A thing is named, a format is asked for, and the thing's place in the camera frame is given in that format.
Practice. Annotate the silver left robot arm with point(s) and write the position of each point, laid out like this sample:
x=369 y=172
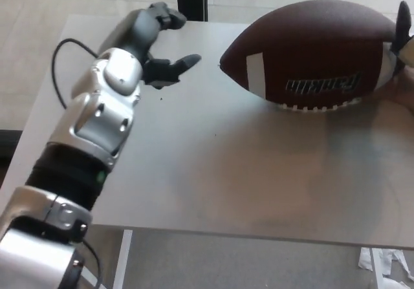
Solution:
x=90 y=121

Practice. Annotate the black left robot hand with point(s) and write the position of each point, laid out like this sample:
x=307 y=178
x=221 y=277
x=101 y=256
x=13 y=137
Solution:
x=136 y=33

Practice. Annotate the white metal table leg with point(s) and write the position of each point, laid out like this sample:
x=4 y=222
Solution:
x=124 y=260
x=377 y=269

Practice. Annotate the person's right hand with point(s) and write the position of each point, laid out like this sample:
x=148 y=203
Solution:
x=402 y=92

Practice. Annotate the brown leather american football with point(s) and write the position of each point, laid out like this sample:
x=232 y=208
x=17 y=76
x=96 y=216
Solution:
x=291 y=53

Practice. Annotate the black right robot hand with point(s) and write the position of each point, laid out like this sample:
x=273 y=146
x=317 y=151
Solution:
x=402 y=20

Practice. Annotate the crumpled white paper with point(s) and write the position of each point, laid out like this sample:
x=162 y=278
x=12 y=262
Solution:
x=396 y=263

